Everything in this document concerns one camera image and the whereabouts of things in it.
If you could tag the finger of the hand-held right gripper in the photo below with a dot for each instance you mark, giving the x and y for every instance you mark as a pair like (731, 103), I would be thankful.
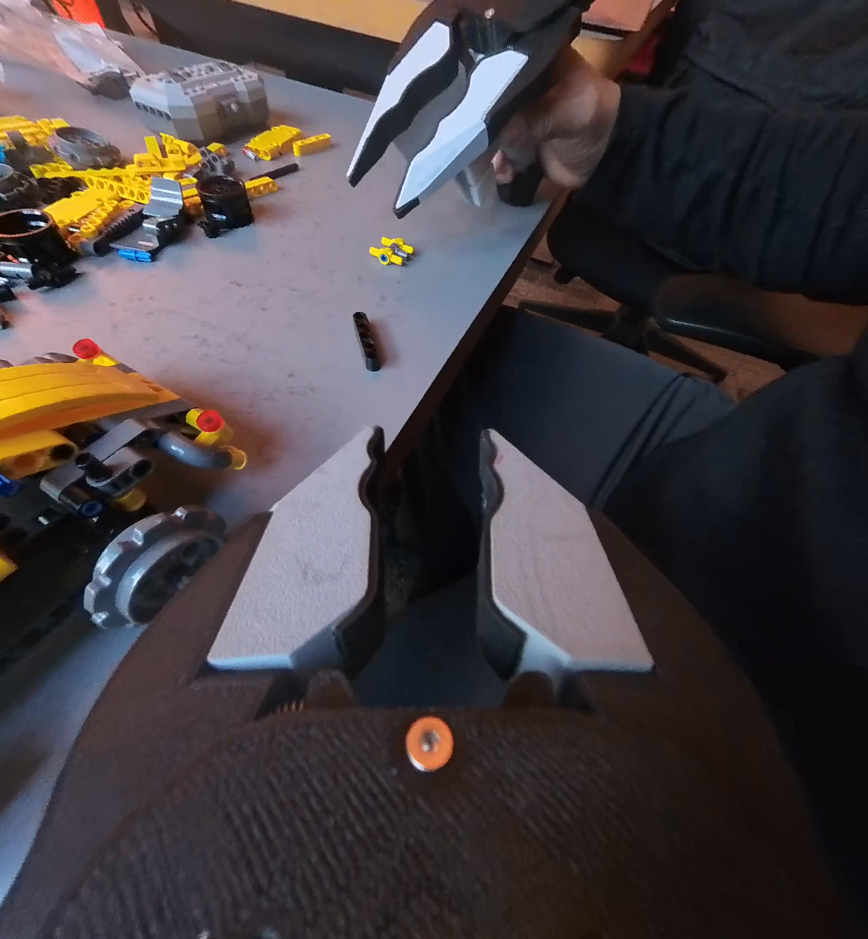
(470, 125)
(412, 73)

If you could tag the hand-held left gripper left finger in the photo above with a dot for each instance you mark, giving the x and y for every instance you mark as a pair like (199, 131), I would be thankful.
(302, 579)

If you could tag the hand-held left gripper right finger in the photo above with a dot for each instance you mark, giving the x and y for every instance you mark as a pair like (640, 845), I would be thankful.
(566, 579)

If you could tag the person's right forearm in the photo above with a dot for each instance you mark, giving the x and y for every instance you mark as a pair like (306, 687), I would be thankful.
(734, 191)

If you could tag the yellow edged desk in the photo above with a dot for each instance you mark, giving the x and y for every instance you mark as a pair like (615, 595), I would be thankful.
(294, 37)

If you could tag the grey desk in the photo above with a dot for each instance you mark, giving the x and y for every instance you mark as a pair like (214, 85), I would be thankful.
(294, 308)

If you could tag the person's right hand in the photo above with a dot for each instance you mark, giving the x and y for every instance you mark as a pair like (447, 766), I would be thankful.
(573, 125)

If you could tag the short yellow holed beam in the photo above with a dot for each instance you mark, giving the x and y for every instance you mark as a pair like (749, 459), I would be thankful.
(312, 145)

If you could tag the yellow studded block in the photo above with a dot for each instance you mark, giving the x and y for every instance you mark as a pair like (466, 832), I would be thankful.
(272, 141)

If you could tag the black axle rod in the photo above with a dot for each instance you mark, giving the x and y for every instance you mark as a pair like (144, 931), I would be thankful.
(278, 171)

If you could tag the long yellow holed beam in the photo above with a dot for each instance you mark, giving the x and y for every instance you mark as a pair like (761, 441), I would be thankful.
(261, 187)

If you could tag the grey angular block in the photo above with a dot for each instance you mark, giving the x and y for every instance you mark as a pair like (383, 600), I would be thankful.
(199, 103)

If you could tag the black spoked wheel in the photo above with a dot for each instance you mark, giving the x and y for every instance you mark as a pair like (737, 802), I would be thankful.
(225, 202)

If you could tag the person's black sweater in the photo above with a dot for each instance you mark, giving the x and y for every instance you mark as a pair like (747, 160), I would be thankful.
(793, 587)

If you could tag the black holed beam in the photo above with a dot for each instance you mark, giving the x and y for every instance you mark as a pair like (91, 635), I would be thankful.
(366, 342)

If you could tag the black chair base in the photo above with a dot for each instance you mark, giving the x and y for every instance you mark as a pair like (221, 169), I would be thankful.
(661, 345)

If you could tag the black jacket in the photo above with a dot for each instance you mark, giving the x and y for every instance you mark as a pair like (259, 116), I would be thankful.
(793, 44)

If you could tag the yellow brick vehicle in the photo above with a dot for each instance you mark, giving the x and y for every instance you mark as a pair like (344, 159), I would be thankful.
(52, 440)

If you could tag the grey toothed rack piece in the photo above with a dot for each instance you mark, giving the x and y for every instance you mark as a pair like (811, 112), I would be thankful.
(137, 220)

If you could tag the black office chair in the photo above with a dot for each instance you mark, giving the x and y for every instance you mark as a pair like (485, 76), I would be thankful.
(734, 315)

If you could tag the orange object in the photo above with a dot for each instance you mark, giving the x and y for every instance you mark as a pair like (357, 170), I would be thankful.
(78, 11)

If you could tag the pile of building brick parts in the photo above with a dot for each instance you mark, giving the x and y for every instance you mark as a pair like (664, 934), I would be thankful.
(74, 191)

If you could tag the clear plastic bag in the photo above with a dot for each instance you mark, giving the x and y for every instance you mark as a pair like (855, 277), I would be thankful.
(23, 37)

